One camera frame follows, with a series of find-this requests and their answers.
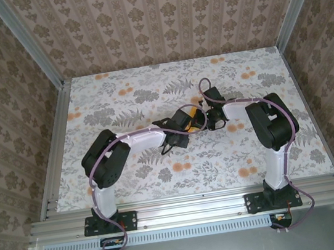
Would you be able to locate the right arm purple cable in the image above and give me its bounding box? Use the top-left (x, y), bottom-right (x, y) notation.
top-left (197, 65), bottom-right (319, 243)

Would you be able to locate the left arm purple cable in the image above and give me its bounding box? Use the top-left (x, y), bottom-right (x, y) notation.
top-left (79, 103), bottom-right (219, 250)

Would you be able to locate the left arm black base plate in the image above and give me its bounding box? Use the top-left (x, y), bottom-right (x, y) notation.
top-left (82, 209), bottom-right (140, 238)

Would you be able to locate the black electronics board with wires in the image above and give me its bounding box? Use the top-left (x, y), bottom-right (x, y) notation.
top-left (269, 211), bottom-right (295, 231)
top-left (99, 236), bottom-right (127, 250)

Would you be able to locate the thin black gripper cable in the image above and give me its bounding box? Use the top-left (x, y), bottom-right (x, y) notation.
top-left (159, 141), bottom-right (176, 157)

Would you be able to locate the aluminium frame cross rail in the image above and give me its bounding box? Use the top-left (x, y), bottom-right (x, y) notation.
top-left (26, 179), bottom-right (334, 244)

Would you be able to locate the grey slotted cable duct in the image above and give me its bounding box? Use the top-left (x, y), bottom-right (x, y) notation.
top-left (42, 213), bottom-right (274, 250)

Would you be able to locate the floral patterned table cover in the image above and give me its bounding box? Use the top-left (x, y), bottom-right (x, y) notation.
top-left (38, 41), bottom-right (334, 214)

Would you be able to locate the aluminium table side rail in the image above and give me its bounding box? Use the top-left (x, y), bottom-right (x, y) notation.
top-left (277, 42), bottom-right (334, 185)
top-left (21, 79), bottom-right (90, 221)

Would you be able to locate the orange paper sheet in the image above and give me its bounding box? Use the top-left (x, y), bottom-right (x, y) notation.
top-left (181, 103), bottom-right (208, 135)

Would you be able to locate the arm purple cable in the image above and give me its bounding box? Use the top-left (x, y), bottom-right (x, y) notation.
top-left (197, 65), bottom-right (319, 243)
top-left (79, 103), bottom-right (219, 250)

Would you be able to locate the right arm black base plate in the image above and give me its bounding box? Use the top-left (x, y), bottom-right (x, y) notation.
top-left (243, 186), bottom-right (304, 216)

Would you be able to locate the aluminium frame post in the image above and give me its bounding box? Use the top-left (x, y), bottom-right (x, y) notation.
top-left (269, 0), bottom-right (330, 53)
top-left (0, 0), bottom-right (68, 98)

